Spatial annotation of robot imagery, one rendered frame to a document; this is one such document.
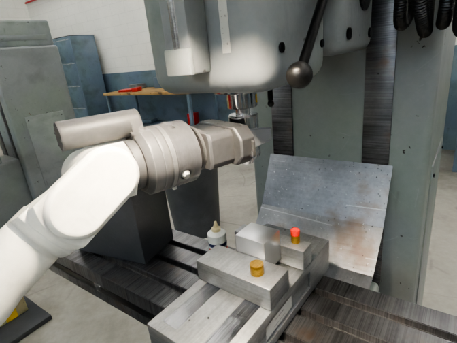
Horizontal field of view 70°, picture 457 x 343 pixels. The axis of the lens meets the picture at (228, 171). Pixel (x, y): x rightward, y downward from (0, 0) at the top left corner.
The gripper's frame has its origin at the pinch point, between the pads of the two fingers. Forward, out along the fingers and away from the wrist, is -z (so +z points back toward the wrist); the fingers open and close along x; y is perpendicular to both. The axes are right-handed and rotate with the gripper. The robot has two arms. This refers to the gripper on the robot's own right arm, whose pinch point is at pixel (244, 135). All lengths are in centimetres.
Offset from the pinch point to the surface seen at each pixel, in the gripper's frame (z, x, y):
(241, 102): 1.7, -1.8, -5.5
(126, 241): 13.8, 29.3, 26.4
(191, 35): 11.2, -5.6, -14.7
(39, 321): 38, 151, 121
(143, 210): 9.4, 26.8, 19.1
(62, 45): -134, 737, -61
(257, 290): 6.3, -8.2, 21.8
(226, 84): 7.2, -6.0, -8.8
